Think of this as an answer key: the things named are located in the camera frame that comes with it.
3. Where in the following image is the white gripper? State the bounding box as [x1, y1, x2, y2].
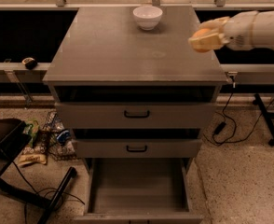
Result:
[188, 11, 258, 50]

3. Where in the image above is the orange fruit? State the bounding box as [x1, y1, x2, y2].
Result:
[191, 28, 211, 53]

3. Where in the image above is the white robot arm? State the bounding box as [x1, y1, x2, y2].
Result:
[188, 10, 274, 52]

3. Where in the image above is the grey drawer cabinet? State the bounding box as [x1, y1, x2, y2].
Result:
[42, 6, 229, 175]

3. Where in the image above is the grey top drawer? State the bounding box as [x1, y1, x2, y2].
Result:
[55, 103, 215, 129]

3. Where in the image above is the grey middle drawer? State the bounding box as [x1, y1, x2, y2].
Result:
[74, 139, 202, 158]

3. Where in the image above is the grey open bottom drawer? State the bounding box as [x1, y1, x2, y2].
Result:
[75, 158, 203, 224]

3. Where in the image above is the white ceramic bowl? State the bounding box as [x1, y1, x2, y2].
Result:
[132, 6, 163, 31]

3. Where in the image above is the black wheeled stand leg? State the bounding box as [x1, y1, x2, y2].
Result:
[253, 93, 274, 147]

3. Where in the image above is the black tape measure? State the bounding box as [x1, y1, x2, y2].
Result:
[22, 57, 37, 70]

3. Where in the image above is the green snack bag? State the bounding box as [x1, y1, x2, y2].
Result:
[23, 120, 39, 138]

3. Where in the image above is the yellow snack bag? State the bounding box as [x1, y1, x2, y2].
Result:
[18, 147, 48, 166]

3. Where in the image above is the black power adapter cable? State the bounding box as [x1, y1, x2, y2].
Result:
[202, 72, 268, 147]

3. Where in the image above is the wire basket with items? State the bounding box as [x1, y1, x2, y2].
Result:
[43, 111, 76, 161]

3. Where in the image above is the black floor cable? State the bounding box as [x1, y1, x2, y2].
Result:
[11, 161, 87, 224]

